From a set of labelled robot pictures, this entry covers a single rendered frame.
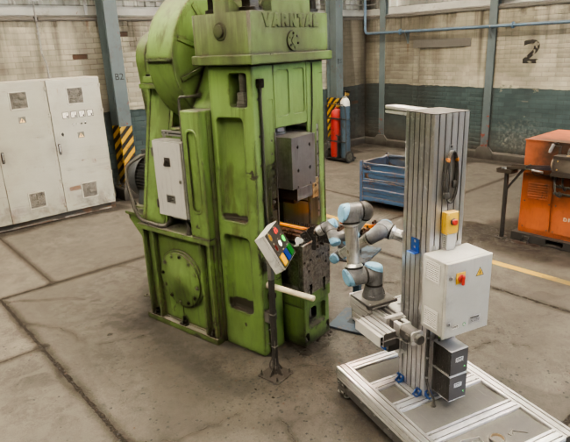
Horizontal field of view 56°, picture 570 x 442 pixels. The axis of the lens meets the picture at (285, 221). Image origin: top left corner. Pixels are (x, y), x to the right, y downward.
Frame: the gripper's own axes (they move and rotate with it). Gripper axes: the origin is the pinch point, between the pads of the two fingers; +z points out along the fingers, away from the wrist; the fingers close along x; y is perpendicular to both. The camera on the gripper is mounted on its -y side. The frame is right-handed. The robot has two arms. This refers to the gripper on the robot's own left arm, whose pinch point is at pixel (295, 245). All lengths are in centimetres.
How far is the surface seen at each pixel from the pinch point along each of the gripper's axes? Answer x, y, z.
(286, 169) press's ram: -33, 49, -13
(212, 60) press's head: -23, 144, -13
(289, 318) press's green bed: -38, -61, 54
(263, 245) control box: 26.9, 17.0, 9.1
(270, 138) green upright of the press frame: -31, 75, -17
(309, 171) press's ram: -50, 37, -23
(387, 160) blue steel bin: -515, -58, -12
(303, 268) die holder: -30.4, -25.9, 16.3
